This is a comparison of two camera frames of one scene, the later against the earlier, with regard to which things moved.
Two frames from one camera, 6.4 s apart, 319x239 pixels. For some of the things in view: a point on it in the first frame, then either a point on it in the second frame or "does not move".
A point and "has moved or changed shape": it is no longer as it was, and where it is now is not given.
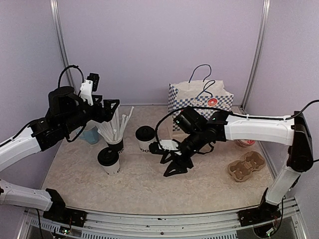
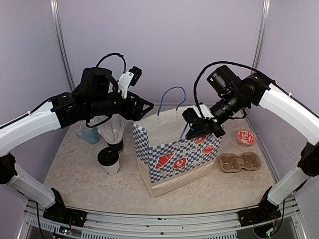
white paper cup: x=111 y=170 does not move
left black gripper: x=99 y=116 → x=136 y=114
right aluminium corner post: x=257 y=54 does not move
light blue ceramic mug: x=92 y=136 does not move
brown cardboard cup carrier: x=240 y=170 has moved or changed shape
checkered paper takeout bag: x=198 y=94 → x=166 y=155
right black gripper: x=179 y=163 → x=205 y=128
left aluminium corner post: x=56 y=9 does not move
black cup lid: x=108 y=156 does not move
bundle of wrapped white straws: x=113 y=130 does not move
